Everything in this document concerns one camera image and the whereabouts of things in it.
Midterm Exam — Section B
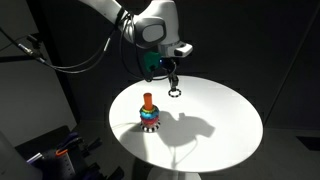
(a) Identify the black hanging arm cable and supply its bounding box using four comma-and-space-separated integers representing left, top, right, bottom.
0, 25, 118, 75

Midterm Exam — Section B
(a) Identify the black mounting bar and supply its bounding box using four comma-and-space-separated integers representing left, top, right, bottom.
0, 54, 44, 64

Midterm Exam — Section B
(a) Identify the orange stacking stand post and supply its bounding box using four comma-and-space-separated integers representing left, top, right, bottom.
143, 92, 154, 111

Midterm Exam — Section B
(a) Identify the small black white striped ring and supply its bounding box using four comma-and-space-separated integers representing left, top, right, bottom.
167, 87, 182, 99

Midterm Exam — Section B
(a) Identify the black looping gripper cable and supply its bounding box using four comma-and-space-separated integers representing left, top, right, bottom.
119, 12, 178, 83

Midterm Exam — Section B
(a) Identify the red stacking ring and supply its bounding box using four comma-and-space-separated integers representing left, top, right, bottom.
139, 114, 161, 125

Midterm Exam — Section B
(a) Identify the yellow green stacking ring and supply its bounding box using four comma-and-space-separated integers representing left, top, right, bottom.
141, 105, 158, 113

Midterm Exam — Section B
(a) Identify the blue stacking ring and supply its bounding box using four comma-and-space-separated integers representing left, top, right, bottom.
138, 107, 161, 120

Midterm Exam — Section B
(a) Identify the silver aluminium extrusion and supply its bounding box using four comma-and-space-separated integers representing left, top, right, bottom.
26, 152, 45, 165

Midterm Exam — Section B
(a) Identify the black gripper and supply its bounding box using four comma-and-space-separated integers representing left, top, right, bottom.
159, 54, 180, 90

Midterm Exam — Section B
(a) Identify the white table pedestal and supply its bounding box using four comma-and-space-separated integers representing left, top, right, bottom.
146, 165, 203, 180

